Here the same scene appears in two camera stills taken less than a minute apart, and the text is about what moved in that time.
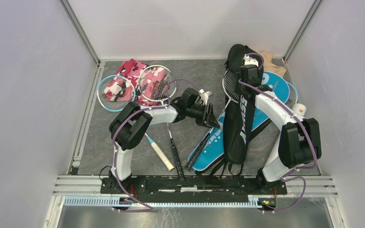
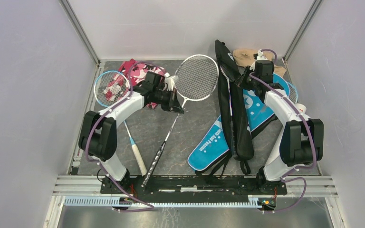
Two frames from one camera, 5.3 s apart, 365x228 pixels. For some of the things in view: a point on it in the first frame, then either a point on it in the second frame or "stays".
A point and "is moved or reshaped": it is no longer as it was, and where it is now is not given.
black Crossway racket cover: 240,112 is moved or reshaped
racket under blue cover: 292,96 stays
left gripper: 209,119 → 173,104
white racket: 157,83 → 196,77
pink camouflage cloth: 148,85 stays
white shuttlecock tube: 299,109 stays
